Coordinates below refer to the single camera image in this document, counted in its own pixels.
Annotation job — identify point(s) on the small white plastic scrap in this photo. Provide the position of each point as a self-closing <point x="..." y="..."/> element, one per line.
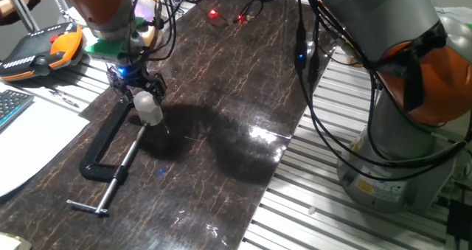
<point x="312" y="210"/>

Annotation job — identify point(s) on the large white paper sheet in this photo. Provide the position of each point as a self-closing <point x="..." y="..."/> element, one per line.
<point x="33" y="143"/>

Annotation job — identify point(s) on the dark marble pattern mat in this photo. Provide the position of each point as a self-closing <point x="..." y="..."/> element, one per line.
<point x="203" y="191"/>

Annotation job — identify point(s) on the black computer keyboard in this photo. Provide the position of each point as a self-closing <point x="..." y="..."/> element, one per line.
<point x="13" y="106"/>

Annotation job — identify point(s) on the black metal C-clamp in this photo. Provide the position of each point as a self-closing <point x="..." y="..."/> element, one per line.
<point x="99" y="146"/>

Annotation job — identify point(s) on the open cardboard box wooden blocks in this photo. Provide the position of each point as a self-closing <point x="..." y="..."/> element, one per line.
<point x="352" y="60"/>

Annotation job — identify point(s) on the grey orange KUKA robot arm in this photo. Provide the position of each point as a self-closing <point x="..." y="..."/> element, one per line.
<point x="383" y="14"/>

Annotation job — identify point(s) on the clear jar with white powder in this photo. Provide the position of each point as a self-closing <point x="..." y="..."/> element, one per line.
<point x="151" y="116"/>

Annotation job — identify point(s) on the dark pen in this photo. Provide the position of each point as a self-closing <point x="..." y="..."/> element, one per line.
<point x="63" y="99"/>

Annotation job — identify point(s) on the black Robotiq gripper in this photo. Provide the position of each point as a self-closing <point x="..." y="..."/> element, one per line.
<point x="132" y="74"/>

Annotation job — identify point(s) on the orange black teach pendant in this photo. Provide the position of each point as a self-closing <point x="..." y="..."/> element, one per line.
<point x="37" y="54"/>

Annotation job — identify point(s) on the black box device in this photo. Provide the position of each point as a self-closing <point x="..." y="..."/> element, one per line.
<point x="459" y="220"/>

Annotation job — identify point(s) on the small circuit board red light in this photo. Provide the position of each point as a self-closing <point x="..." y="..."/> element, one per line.
<point x="228" y="17"/>

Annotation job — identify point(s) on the forearm in dark red sleeve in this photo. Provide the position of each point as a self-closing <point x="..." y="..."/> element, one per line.
<point x="9" y="12"/>

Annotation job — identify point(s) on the bag of yellow sponges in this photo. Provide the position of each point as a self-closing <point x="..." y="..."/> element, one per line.
<point x="145" y="14"/>

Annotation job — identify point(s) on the green wrist mount plate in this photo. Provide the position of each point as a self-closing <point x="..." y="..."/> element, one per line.
<point x="105" y="47"/>

